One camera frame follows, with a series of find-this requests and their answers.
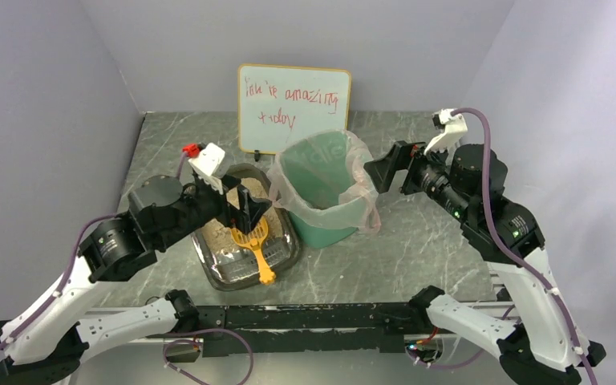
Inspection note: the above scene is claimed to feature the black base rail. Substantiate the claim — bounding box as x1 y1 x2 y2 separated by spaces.
164 290 438 358

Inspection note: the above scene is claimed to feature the green trash bin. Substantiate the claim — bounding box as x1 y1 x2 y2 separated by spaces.
279 131 367 249

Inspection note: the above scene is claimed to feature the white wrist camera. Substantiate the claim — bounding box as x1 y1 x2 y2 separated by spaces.
423 108 468 156
182 143 232 195

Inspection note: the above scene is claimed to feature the translucent pink bin liner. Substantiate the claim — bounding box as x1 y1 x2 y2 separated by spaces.
267 130 381 233

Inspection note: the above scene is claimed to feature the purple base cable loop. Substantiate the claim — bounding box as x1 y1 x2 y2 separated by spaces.
162 328 256 385

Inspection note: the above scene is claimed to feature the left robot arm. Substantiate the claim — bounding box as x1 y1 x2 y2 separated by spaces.
0 175 271 384

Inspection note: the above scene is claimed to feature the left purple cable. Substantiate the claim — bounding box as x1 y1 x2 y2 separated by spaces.
0 151 189 385

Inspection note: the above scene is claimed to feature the dark grey litter box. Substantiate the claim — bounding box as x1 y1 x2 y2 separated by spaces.
191 163 302 292

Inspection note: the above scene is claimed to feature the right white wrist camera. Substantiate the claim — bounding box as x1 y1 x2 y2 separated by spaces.
423 108 468 156

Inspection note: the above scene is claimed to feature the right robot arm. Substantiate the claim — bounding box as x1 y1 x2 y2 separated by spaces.
364 141 606 384

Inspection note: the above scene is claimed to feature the yellow litter scoop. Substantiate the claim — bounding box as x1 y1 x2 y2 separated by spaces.
230 217 276 285

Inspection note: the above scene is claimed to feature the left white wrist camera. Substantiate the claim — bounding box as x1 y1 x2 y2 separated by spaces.
182 143 232 195

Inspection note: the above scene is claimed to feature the beige cat litter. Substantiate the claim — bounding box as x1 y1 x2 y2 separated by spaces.
201 177 283 253

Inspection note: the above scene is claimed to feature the whiteboard with red writing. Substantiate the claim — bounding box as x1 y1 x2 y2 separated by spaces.
237 63 352 155

